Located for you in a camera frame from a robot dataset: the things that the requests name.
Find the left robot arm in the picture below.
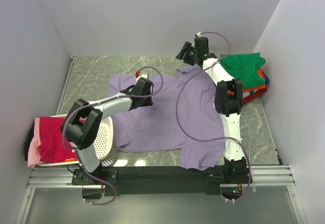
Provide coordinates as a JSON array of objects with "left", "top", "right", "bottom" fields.
[{"left": 60, "top": 77, "right": 153, "bottom": 184}]

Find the black base beam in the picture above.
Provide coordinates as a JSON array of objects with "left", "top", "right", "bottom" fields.
[{"left": 71, "top": 165, "right": 253, "bottom": 200}]

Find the blue folded t shirt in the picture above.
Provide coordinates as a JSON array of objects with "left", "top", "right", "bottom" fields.
[{"left": 263, "top": 72, "right": 270, "bottom": 86}]

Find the white perforated laundry basket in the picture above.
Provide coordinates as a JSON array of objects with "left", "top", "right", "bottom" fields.
[{"left": 37, "top": 114, "right": 113, "bottom": 167}]

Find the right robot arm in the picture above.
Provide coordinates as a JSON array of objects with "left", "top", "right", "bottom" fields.
[{"left": 176, "top": 33, "right": 250, "bottom": 183}]

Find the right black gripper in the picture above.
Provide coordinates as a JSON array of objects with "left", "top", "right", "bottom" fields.
[{"left": 175, "top": 42, "right": 198, "bottom": 67}]

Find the aluminium rail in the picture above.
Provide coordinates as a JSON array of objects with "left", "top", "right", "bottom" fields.
[{"left": 26, "top": 165, "right": 295, "bottom": 188}]

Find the green folded t shirt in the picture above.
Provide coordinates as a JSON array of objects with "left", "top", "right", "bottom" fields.
[{"left": 219, "top": 52, "right": 266, "bottom": 90}]

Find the pink t shirt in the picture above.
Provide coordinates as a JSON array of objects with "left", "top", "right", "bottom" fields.
[{"left": 27, "top": 118, "right": 44, "bottom": 168}]

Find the red folded t shirt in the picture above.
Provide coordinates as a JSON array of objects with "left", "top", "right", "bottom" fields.
[{"left": 243, "top": 89, "right": 267, "bottom": 105}]

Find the black garment in basket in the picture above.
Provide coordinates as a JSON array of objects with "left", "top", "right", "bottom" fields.
[{"left": 23, "top": 123, "right": 35, "bottom": 161}]

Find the magenta t shirt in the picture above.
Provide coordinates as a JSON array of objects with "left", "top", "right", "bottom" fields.
[{"left": 38, "top": 117, "right": 77, "bottom": 164}]

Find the lavender t shirt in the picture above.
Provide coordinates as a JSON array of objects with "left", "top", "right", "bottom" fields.
[{"left": 112, "top": 66, "right": 225, "bottom": 170}]

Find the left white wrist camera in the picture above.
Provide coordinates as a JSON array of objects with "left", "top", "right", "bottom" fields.
[{"left": 135, "top": 71, "right": 149, "bottom": 81}]

